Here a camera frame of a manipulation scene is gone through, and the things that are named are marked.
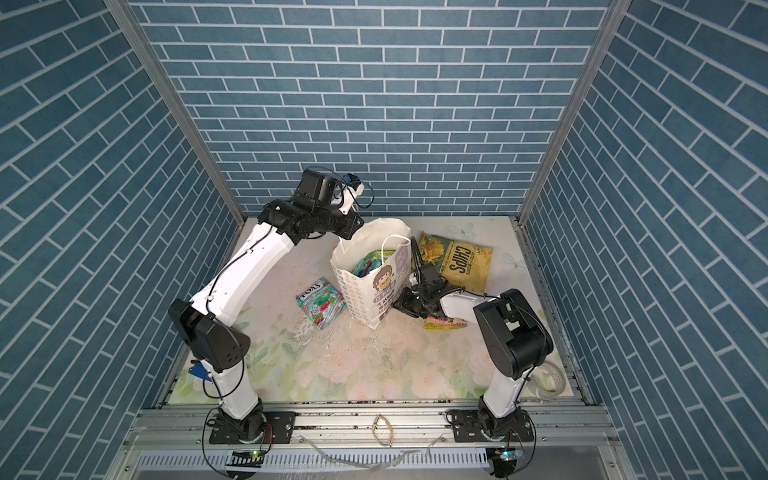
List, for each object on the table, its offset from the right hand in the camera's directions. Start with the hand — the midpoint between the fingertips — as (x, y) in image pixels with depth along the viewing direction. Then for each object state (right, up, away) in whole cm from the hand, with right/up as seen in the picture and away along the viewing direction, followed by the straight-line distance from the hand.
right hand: (392, 303), depth 93 cm
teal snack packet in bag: (-7, +13, 0) cm, 15 cm away
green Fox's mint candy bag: (-22, 0, 0) cm, 22 cm away
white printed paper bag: (-5, +4, -13) cm, 14 cm away
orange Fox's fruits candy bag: (+16, -6, -3) cm, 17 cm away
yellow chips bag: (+25, +11, +5) cm, 28 cm away
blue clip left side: (-52, -16, -13) cm, 56 cm away
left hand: (-8, +25, -15) cm, 30 cm away
